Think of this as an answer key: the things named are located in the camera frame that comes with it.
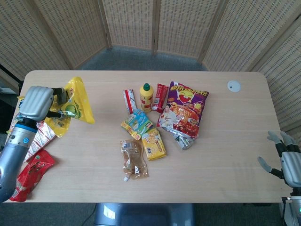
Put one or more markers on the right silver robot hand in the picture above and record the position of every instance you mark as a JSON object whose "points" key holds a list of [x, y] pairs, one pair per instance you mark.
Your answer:
{"points": [[291, 167]]}

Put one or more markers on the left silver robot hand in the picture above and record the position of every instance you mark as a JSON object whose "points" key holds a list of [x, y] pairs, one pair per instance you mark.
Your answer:
{"points": [[36, 103]]}

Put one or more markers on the yellow lime candy pouch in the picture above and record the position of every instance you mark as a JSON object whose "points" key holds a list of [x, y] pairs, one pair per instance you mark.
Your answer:
{"points": [[80, 103]]}

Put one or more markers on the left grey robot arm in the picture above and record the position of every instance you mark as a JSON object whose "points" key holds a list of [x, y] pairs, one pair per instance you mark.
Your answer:
{"points": [[14, 153]]}

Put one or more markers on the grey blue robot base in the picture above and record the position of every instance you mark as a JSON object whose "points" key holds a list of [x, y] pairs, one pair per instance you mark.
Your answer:
{"points": [[141, 216]]}

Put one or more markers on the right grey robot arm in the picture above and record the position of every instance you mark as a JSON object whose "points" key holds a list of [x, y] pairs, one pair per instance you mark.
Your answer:
{"points": [[294, 207]]}

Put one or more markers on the red snack bag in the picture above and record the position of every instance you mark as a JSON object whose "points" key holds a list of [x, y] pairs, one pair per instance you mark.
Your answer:
{"points": [[33, 171]]}

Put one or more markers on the white red snack stick packet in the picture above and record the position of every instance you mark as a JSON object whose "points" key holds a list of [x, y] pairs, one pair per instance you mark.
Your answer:
{"points": [[129, 101]]}

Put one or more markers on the silver foil packet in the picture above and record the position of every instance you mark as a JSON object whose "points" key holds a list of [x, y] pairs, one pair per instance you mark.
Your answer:
{"points": [[175, 133]]}

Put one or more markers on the blue lollipop candy bag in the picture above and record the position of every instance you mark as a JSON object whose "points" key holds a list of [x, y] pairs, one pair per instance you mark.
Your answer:
{"points": [[21, 102]]}

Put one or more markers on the red white packet strip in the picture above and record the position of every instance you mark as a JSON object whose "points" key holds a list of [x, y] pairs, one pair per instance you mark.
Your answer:
{"points": [[41, 139]]}

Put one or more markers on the black stand bar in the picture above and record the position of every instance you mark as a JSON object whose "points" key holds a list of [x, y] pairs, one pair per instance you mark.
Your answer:
{"points": [[10, 75]]}

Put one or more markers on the white round table grommet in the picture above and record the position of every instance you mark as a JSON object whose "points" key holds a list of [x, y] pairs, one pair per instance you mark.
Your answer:
{"points": [[234, 86]]}

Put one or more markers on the blue green yellow carton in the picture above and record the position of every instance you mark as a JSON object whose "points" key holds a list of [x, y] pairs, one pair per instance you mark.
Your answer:
{"points": [[136, 123]]}

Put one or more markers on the green white cylindrical pack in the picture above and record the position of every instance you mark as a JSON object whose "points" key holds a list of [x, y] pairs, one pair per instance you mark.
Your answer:
{"points": [[185, 144]]}

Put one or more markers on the yellow squeeze bottle green cap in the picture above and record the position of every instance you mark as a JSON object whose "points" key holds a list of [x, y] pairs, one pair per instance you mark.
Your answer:
{"points": [[148, 99]]}

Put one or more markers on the clear brown spout pouch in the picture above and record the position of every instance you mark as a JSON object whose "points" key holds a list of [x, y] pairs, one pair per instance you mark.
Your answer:
{"points": [[134, 160]]}

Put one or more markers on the purple red chips bag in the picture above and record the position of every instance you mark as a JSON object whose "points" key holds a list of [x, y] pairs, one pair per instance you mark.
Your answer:
{"points": [[185, 110]]}

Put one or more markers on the small red sachet packet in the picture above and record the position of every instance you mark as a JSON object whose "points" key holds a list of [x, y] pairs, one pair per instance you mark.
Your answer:
{"points": [[160, 99]]}

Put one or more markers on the yellow cracker pack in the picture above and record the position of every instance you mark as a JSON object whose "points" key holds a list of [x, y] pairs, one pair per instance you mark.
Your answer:
{"points": [[154, 146]]}

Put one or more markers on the woven folding screen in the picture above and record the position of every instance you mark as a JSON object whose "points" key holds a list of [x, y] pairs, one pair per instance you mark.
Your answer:
{"points": [[188, 28]]}

